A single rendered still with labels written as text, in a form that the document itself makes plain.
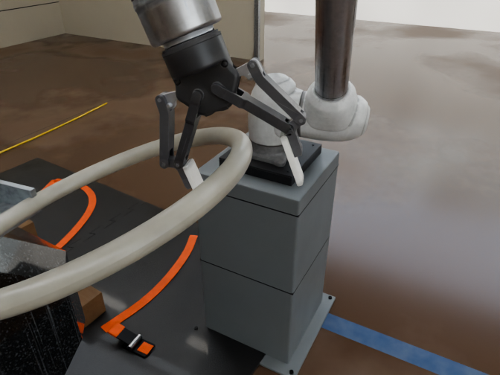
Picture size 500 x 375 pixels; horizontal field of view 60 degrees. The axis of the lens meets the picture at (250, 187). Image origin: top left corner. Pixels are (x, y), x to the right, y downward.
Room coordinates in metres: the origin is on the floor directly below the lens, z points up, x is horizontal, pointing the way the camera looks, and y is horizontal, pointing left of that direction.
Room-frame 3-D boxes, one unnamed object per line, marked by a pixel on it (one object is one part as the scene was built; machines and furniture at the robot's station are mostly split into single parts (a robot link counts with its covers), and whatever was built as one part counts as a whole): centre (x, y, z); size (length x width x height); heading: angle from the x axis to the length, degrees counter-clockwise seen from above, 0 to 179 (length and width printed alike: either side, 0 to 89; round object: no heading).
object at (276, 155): (1.40, -0.06, 0.87); 0.22 x 0.18 x 0.06; 61
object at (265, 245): (1.39, -0.07, 0.40); 0.50 x 0.50 x 0.80; 62
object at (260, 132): (1.39, -0.08, 1.00); 0.18 x 0.16 x 0.22; 75
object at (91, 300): (1.43, 0.82, 0.07); 0.30 x 0.12 x 0.12; 57
